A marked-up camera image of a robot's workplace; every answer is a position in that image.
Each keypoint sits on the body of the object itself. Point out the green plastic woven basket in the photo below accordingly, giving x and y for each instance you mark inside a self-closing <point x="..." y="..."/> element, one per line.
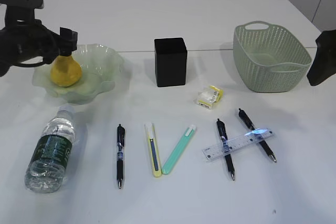
<point x="269" y="60"/>

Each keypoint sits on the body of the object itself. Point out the yellow pear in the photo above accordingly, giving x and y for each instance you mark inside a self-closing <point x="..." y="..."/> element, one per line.
<point x="65" y="71"/>

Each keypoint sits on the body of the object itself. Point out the clear plastic ruler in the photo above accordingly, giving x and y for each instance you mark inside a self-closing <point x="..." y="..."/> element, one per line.
<point x="216" y="151"/>

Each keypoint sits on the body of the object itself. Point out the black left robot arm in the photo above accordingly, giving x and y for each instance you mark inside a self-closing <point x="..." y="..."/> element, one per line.
<point x="22" y="12"/>

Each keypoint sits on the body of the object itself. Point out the black pen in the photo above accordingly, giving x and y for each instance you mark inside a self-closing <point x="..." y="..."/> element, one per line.
<point x="244" y="117"/>
<point x="223" y="137"/>
<point x="120" y="157"/>

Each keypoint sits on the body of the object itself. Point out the black pen right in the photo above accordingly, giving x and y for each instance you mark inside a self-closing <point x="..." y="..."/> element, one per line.
<point x="244" y="117"/>

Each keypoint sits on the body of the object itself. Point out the clear plastic water bottle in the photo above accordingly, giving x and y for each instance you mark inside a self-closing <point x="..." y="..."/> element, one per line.
<point x="47" y="167"/>

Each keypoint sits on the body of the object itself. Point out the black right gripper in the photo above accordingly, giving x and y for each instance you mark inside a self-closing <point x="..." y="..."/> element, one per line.
<point x="323" y="65"/>

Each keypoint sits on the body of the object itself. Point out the black square pen holder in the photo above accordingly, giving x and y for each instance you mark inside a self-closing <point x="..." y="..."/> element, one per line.
<point x="170" y="62"/>

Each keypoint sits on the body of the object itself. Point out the yellow utility knife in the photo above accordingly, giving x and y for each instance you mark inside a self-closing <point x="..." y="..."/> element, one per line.
<point x="153" y="149"/>

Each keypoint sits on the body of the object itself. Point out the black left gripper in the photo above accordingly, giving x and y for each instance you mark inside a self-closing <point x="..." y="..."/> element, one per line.
<point x="33" y="45"/>

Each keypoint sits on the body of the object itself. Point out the black pen left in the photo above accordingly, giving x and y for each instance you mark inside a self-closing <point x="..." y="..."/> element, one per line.
<point x="120" y="157"/>

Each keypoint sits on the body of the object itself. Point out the mint green utility knife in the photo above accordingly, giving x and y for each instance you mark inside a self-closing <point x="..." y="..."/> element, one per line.
<point x="178" y="150"/>

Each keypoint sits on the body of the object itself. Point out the green wavy glass plate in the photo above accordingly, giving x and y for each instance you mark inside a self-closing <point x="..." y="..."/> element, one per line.
<point x="102" y="68"/>

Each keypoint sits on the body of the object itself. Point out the black pen middle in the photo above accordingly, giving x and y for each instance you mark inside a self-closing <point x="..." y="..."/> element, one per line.
<point x="223" y="137"/>

